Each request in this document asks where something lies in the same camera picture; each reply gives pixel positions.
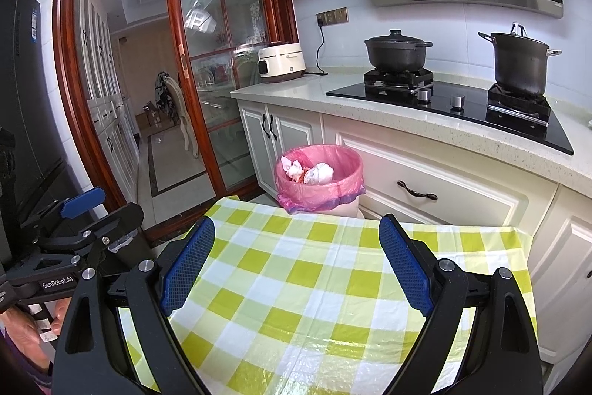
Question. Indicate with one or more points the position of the wall socket panel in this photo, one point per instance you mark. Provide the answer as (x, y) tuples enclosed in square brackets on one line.
[(333, 16)]

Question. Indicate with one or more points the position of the white base cabinet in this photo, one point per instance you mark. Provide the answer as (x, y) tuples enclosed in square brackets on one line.
[(564, 261), (252, 145)]

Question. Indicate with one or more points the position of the speckled kitchen countertop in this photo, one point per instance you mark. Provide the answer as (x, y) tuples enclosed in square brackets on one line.
[(300, 92)]

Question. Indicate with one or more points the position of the dark patterned garment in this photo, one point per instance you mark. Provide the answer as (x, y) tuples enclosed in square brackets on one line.
[(162, 99)]

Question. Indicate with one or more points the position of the red wooden door frame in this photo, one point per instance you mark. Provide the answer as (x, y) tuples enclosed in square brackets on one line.
[(62, 52)]

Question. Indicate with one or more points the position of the white hallway cabinet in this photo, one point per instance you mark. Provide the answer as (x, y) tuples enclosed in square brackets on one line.
[(106, 122)]

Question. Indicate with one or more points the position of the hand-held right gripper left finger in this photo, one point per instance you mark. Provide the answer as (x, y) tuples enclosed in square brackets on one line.
[(189, 265)]

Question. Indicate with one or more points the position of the white drawer front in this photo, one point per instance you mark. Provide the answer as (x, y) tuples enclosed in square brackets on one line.
[(462, 177)]

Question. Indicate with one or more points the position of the white rice cooker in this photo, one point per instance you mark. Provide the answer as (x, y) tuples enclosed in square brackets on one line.
[(282, 62)]

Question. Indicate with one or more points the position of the person's left hand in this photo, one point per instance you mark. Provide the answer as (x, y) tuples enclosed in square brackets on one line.
[(18, 339)]

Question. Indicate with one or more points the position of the cardboard box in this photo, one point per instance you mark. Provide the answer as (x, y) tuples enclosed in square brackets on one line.
[(150, 115)]

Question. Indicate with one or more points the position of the clear storage box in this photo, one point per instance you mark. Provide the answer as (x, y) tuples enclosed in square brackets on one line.
[(245, 69)]

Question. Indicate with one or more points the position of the person's left forearm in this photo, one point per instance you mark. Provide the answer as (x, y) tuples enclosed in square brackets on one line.
[(23, 376)]

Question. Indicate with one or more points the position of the white trash bin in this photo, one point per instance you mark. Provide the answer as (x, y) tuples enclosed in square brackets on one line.
[(349, 207)]

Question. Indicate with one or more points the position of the white dining chair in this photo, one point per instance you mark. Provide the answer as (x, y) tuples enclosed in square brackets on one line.
[(182, 122)]

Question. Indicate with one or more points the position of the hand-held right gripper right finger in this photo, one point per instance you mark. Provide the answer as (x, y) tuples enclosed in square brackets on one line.
[(407, 265)]

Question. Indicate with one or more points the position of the black casserole pot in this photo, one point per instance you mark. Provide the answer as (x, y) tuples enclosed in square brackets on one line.
[(395, 52)]

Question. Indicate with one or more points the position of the tall dark stockpot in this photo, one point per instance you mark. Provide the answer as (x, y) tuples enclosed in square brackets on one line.
[(518, 66)]

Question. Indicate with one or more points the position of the bin with pink bag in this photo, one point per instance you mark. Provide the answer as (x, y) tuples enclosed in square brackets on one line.
[(342, 182)]

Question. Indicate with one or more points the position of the black glass gas stove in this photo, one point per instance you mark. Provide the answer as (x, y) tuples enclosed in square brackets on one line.
[(462, 108)]

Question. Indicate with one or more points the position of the dark refrigerator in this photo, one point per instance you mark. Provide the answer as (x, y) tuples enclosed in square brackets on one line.
[(27, 99)]

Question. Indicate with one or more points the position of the white plastic bag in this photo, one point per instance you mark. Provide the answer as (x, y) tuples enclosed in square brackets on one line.
[(319, 174)]

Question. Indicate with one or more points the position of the green white checked tablecloth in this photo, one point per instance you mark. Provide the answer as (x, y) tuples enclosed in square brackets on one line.
[(300, 284)]

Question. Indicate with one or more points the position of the glass sliding door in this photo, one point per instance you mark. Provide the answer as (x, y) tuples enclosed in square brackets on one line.
[(173, 52)]

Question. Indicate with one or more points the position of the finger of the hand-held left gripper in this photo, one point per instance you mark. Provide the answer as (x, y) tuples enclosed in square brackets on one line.
[(81, 200), (120, 217)]

